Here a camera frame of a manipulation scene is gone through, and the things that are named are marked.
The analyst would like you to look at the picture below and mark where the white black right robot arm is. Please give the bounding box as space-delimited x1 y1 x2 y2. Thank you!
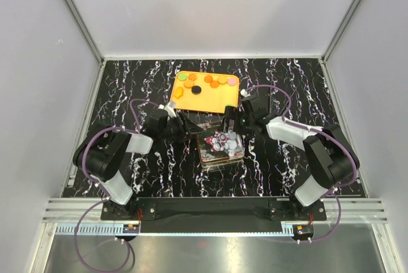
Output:
220 96 360 220

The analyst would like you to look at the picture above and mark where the pink round cookie back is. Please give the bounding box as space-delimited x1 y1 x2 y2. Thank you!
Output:
228 78 237 86

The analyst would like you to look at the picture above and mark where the orange flower cookie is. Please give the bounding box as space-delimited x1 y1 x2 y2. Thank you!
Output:
210 80 220 89
188 74 197 81
204 75 213 83

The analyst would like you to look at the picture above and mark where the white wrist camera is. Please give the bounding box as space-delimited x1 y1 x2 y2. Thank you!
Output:
158 101 177 118
240 89 251 100

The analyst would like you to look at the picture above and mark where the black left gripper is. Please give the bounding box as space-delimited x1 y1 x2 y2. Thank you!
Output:
160 112 203 144

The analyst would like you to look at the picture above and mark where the black sandwich cookie upper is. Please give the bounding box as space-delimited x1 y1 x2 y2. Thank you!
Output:
191 85 201 95

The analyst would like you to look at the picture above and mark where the orange fish cookie left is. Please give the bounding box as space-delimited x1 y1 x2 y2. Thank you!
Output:
173 87 184 99

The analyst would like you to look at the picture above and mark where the green round cookie back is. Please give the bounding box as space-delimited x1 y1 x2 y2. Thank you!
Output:
177 73 187 81

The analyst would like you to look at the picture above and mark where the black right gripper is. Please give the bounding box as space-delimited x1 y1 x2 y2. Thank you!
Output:
217 106 254 137

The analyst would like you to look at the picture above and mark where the orange flower cookie back left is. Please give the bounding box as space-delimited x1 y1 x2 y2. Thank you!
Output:
188 74 197 81

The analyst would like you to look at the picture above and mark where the orange round cookie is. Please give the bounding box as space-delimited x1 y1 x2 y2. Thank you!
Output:
184 80 194 89
217 76 228 84

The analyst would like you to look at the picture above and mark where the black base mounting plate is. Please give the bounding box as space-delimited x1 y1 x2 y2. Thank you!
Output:
101 196 327 235

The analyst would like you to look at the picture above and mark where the gold tin lid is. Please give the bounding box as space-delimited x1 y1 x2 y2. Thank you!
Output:
196 122 245 165

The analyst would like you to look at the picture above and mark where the orange flower cookie middle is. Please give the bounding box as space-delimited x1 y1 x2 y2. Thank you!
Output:
204 75 213 83

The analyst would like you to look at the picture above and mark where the orange flower cookie centre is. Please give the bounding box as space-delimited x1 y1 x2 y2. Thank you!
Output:
210 80 220 89

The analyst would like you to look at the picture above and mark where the orange plastic tray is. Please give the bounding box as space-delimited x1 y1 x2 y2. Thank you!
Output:
170 71 240 114

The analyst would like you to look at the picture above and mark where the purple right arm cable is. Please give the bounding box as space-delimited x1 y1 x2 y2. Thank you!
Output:
245 84 361 242

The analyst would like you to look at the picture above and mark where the orange round cookie left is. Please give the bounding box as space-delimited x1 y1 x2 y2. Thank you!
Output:
184 80 194 89

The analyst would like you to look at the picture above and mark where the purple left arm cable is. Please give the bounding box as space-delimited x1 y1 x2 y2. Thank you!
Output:
73 98 166 270

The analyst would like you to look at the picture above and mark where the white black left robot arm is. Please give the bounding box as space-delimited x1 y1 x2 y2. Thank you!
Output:
73 109 203 219

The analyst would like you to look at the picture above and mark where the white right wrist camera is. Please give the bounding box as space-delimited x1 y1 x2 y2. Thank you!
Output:
240 89 251 100

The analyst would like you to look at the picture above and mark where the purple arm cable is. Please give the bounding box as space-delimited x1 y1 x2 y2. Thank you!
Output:
73 98 166 270
245 84 361 242

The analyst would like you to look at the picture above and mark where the gold cookie tin box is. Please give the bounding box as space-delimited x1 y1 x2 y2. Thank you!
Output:
201 156 244 172

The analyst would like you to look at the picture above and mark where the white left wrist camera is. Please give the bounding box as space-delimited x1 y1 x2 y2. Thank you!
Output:
158 101 177 118

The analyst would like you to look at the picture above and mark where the orange round cookie back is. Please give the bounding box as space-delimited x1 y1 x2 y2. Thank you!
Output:
217 76 228 84

